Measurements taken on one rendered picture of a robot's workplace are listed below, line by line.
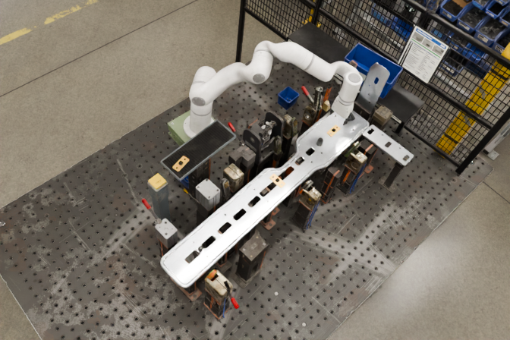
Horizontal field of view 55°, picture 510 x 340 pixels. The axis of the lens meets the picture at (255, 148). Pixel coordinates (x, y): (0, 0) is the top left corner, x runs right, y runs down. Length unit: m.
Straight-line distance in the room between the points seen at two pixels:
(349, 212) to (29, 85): 2.76
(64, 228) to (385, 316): 2.06
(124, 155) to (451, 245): 2.36
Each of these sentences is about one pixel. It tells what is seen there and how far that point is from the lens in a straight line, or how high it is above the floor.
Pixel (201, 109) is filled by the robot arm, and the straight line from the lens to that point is 2.66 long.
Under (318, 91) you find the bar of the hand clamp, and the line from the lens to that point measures 2.59.
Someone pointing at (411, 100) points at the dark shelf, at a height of 1.03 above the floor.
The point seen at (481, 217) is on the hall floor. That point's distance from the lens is 4.03.
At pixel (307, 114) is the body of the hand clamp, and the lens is 2.75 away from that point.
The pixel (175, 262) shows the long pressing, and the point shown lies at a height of 1.00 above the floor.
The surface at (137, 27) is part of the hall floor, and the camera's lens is 4.64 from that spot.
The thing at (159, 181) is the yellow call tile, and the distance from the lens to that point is 2.28.
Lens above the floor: 3.13
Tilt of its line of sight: 56 degrees down
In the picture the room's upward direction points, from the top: 10 degrees clockwise
